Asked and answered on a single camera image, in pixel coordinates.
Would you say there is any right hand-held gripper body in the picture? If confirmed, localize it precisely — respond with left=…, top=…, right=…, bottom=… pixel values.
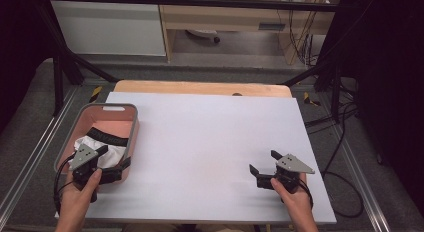
left=256, top=153, right=316, bottom=195

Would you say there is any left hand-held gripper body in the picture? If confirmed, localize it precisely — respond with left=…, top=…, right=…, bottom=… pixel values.
left=68, top=143, right=124, bottom=203

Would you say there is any white underwear with black waistband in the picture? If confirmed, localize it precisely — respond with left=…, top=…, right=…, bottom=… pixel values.
left=68, top=126, right=130, bottom=170

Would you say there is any pink basket with grey rim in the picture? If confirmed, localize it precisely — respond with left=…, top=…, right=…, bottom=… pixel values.
left=53, top=103, right=140, bottom=185

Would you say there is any person's right hand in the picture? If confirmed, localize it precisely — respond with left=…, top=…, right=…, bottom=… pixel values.
left=270, top=172, right=313, bottom=216

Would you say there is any person's left hand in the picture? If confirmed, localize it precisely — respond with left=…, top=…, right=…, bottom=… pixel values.
left=58, top=168, right=103, bottom=214

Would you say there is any white board sheet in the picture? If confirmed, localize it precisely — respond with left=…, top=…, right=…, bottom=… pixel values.
left=54, top=91, right=338, bottom=225

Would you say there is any yellow and black tape piece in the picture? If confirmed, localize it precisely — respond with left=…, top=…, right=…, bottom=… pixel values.
left=88, top=86, right=103, bottom=104
left=302, top=91, right=322, bottom=108

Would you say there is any black metal stand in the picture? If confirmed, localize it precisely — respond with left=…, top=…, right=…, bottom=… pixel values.
left=281, top=56, right=345, bottom=124
left=33, top=1, right=120, bottom=118

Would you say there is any wooden table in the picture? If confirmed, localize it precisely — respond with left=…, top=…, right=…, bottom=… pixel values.
left=113, top=79, right=294, bottom=99

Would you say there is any black curtain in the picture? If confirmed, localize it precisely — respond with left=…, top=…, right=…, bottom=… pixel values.
left=328, top=0, right=424, bottom=208
left=0, top=0, right=56, bottom=135

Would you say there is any white cabinet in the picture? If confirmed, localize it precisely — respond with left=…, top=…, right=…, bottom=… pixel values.
left=50, top=0, right=167, bottom=57

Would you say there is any white chair base with wheel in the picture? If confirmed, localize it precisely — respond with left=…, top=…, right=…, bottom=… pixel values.
left=184, top=28, right=222, bottom=45

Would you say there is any wooden desk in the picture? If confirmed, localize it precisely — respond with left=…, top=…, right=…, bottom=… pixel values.
left=156, top=0, right=343, bottom=65

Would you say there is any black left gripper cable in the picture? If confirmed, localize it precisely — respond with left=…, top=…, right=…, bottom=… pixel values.
left=53, top=153, right=76, bottom=213

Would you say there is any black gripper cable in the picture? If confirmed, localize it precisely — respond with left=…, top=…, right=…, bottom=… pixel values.
left=53, top=153, right=76, bottom=213
left=298, top=177, right=315, bottom=210

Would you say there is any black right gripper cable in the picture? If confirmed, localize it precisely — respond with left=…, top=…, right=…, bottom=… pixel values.
left=298, top=177, right=315, bottom=210

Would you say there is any black floor cable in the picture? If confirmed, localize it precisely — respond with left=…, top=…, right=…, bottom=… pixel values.
left=305, top=101, right=366, bottom=220

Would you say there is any aluminium rail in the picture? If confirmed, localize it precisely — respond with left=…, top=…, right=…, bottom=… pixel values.
left=319, top=91, right=392, bottom=232
left=0, top=86, right=80, bottom=214

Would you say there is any bundle of hanging cables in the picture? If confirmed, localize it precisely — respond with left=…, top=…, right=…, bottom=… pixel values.
left=287, top=7, right=322, bottom=68

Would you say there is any black horizontal frame bar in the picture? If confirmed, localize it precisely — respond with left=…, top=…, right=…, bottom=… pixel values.
left=33, top=0, right=355, bottom=13

